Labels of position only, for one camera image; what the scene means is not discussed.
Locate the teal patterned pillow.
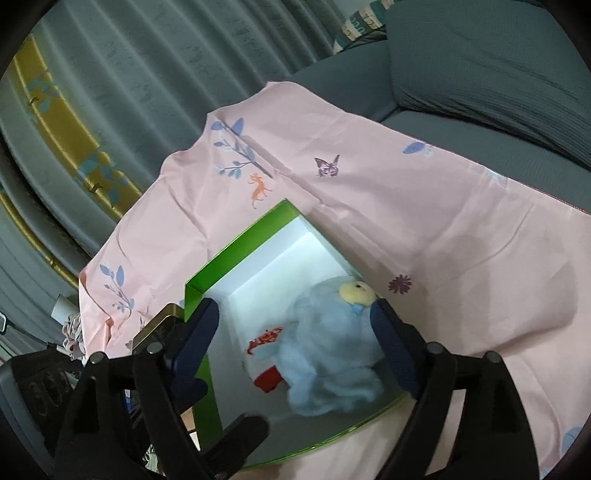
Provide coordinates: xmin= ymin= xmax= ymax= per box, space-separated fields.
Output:
xmin=330 ymin=0 xmax=398 ymax=51

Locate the pink printed bed sheet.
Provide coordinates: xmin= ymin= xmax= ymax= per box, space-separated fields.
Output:
xmin=78 ymin=80 xmax=591 ymax=480

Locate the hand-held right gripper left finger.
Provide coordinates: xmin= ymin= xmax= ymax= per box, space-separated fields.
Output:
xmin=51 ymin=298 xmax=271 ymax=480

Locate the red and white cloth item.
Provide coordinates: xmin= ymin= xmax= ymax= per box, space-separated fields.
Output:
xmin=245 ymin=325 xmax=284 ymax=393

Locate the grey curtain with yellow band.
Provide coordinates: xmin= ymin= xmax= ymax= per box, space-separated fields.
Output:
xmin=0 ymin=0 xmax=384 ymax=324

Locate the grey sofa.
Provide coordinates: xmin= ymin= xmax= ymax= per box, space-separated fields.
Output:
xmin=277 ymin=0 xmax=591 ymax=185

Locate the green box with white inside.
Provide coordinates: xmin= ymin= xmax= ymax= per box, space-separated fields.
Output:
xmin=184 ymin=198 xmax=411 ymax=468

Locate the light blue plush toy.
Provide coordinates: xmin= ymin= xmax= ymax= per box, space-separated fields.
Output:
xmin=256 ymin=276 xmax=393 ymax=416

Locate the crumpled floral cloth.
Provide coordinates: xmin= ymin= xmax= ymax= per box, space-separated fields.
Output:
xmin=60 ymin=311 xmax=88 ymax=363

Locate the black plastic object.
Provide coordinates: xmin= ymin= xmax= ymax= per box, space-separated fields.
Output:
xmin=0 ymin=348 xmax=88 ymax=462

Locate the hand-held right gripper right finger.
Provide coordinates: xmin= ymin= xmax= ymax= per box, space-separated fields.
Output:
xmin=368 ymin=298 xmax=542 ymax=480

